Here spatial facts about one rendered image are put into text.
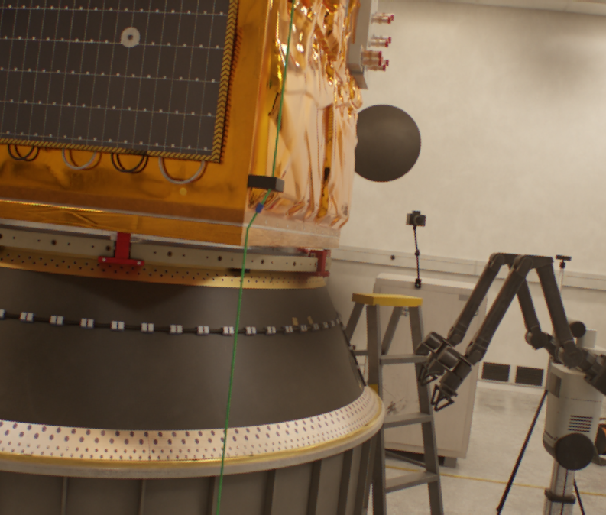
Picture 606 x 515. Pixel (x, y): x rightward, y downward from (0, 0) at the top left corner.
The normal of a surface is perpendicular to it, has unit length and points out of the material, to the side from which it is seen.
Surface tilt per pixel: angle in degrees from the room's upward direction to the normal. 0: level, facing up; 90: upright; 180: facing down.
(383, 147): 90
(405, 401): 90
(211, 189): 99
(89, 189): 93
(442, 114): 90
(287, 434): 43
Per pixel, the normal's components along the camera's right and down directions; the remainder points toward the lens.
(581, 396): -0.05, 0.02
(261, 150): 0.65, 0.11
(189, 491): 0.47, 0.07
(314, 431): 0.61, -0.66
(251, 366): 0.63, -0.38
